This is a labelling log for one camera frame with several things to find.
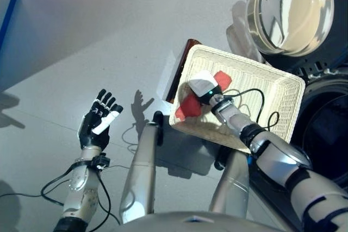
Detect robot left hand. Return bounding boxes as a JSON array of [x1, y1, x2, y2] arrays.
[[78, 88, 125, 151]]

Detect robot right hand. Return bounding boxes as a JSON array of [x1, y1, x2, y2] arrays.
[[187, 70, 225, 106]]

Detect red cloth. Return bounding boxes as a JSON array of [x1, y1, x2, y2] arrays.
[[175, 71, 232, 121]]

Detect dark grey washing machine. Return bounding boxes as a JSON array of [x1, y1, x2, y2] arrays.
[[250, 60, 348, 232]]

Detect brown stool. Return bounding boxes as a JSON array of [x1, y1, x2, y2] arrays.
[[157, 39, 226, 178]]

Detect white wicker tray basket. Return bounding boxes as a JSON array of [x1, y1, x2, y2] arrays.
[[169, 44, 306, 154]]

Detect robot right leg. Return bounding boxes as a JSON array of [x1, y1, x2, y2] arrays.
[[209, 147, 251, 219]]

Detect round glass washer door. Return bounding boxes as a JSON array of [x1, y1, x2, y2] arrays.
[[246, 0, 348, 67]]

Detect blue edged white panel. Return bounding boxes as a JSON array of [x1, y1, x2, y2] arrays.
[[0, 0, 20, 91]]

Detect silver robot torso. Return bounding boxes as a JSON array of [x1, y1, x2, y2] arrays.
[[119, 210, 289, 232]]

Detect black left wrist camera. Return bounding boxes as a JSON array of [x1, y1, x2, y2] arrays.
[[91, 154, 111, 170]]

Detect white floor cable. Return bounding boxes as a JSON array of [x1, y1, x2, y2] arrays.
[[122, 123, 142, 151]]

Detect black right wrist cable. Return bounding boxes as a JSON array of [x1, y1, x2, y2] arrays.
[[222, 88, 280, 132]]

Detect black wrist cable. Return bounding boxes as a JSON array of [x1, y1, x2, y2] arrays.
[[222, 88, 280, 132], [0, 158, 120, 224]]

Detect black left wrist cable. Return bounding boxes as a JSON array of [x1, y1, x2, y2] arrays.
[[0, 158, 120, 224]]

